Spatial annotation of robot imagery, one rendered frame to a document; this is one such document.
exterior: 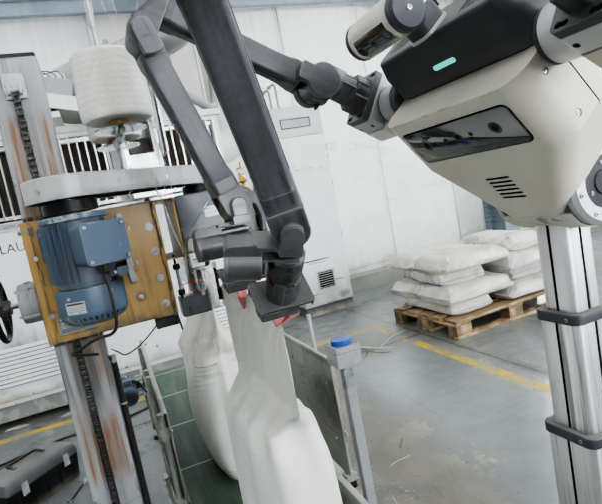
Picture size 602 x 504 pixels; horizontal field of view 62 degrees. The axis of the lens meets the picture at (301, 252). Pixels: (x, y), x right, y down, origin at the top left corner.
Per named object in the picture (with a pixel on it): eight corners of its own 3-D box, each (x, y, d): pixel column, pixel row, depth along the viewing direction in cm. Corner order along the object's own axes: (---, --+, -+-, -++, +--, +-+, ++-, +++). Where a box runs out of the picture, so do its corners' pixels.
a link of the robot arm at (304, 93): (352, 74, 114) (341, 81, 119) (312, 54, 111) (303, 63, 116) (341, 111, 113) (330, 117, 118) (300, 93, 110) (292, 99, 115)
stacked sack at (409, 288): (481, 283, 433) (479, 266, 431) (420, 303, 405) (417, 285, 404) (447, 278, 471) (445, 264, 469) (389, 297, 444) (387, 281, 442)
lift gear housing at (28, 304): (45, 322, 129) (34, 281, 128) (21, 328, 127) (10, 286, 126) (49, 316, 139) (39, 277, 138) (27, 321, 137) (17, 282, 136)
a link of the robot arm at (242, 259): (306, 227, 71) (297, 199, 78) (224, 227, 69) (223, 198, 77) (299, 294, 78) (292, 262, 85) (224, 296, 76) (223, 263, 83)
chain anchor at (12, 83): (26, 95, 125) (20, 70, 124) (4, 97, 123) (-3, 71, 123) (28, 98, 128) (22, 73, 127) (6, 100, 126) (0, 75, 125)
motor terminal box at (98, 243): (136, 267, 111) (124, 216, 110) (91, 279, 104) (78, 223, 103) (119, 269, 116) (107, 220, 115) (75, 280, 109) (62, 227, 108)
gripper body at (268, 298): (246, 290, 88) (248, 263, 82) (300, 277, 91) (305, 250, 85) (258, 321, 84) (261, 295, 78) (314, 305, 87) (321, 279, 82)
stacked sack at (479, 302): (496, 305, 396) (494, 290, 394) (451, 319, 380) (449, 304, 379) (443, 295, 457) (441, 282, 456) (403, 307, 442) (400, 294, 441)
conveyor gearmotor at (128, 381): (149, 404, 285) (144, 379, 284) (122, 413, 280) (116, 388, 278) (145, 389, 313) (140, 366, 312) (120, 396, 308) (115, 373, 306)
